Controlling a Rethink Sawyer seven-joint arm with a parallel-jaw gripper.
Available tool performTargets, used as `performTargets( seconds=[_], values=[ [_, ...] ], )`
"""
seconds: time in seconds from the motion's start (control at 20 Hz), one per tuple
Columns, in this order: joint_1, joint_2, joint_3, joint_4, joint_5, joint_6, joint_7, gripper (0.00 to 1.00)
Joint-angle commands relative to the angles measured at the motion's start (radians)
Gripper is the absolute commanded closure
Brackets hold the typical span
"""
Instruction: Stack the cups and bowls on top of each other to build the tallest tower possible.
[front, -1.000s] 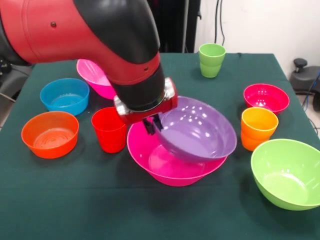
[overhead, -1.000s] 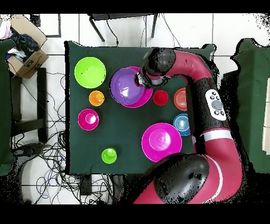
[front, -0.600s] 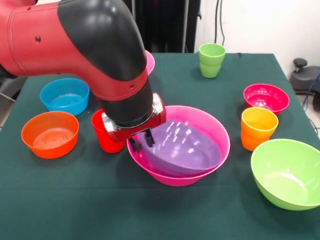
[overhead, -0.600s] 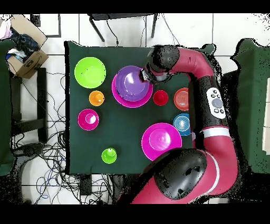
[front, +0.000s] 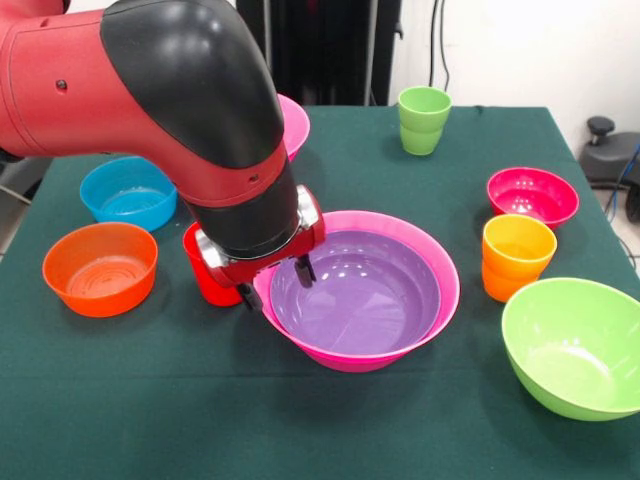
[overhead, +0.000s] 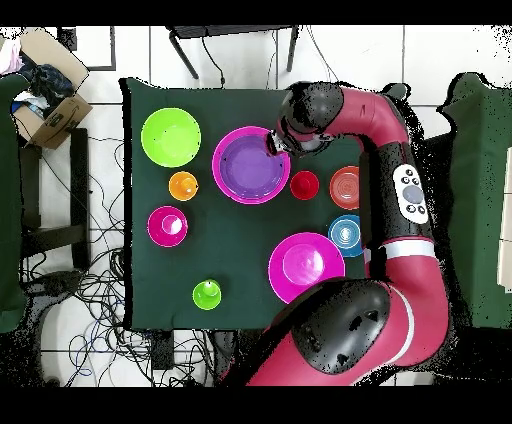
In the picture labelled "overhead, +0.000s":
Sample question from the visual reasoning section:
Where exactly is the purple bowl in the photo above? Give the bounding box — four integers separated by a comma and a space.
218, 134, 286, 200

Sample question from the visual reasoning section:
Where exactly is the large pink bowl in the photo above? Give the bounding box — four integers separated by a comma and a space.
211, 125, 292, 206
267, 231, 346, 305

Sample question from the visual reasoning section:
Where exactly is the red cup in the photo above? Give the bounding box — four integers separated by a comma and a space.
289, 170, 321, 201

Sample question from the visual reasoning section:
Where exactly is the orange cup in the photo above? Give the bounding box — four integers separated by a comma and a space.
168, 170, 200, 202

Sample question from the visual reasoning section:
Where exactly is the small magenta bowl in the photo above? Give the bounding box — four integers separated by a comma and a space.
146, 205, 189, 248

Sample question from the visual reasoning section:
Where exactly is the blue bowl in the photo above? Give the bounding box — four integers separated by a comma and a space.
327, 214, 363, 258

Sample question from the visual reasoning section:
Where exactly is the orange-red bowl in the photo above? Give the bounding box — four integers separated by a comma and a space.
328, 165, 361, 211

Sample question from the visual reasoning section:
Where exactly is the light green cup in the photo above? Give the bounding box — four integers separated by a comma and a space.
191, 278, 223, 312

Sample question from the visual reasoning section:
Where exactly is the dark green tablecloth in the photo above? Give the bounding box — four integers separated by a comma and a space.
118, 76, 410, 333

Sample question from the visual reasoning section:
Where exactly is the light green bowl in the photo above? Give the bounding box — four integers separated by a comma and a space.
140, 106, 202, 169

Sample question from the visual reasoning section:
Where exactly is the black power box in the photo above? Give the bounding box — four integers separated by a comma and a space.
149, 329, 176, 371

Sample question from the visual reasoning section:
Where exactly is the dark grey chair base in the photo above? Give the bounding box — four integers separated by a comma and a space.
21, 269, 85, 309

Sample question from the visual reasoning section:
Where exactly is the cardboard box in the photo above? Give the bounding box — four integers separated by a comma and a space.
10, 26, 94, 150

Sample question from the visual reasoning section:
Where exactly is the green cloth covered table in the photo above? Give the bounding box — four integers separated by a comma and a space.
0, 73, 30, 334
437, 72, 512, 330

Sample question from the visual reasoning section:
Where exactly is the dark blue clothing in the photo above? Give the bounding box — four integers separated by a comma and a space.
19, 53, 76, 117

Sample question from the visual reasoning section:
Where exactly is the pink cloth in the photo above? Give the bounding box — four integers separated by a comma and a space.
0, 35, 25, 76

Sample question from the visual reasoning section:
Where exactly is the black power cable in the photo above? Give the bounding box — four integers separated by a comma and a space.
200, 35, 228, 89

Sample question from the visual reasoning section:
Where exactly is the tangle of black cables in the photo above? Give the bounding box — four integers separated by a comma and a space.
21, 135, 215, 387

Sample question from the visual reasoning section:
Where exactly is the black stool frame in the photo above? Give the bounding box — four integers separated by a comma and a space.
17, 127, 91, 271

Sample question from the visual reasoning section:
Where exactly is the black metal chair frame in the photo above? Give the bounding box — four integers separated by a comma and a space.
165, 24, 301, 80

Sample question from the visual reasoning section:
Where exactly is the black floor frame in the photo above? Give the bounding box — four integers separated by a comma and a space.
55, 25, 118, 72

